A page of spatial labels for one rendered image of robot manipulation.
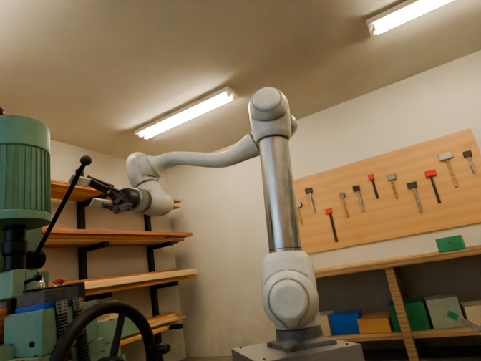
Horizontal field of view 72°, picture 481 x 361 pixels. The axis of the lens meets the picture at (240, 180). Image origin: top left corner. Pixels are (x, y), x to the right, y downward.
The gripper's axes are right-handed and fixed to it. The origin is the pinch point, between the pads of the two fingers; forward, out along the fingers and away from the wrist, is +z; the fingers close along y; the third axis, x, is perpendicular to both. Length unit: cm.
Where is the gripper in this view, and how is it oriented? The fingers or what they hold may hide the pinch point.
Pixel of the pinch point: (84, 190)
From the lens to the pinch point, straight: 115.6
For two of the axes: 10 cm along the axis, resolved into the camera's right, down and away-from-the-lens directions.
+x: 5.4, -8.4, -1.1
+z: -4.5, -1.8, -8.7
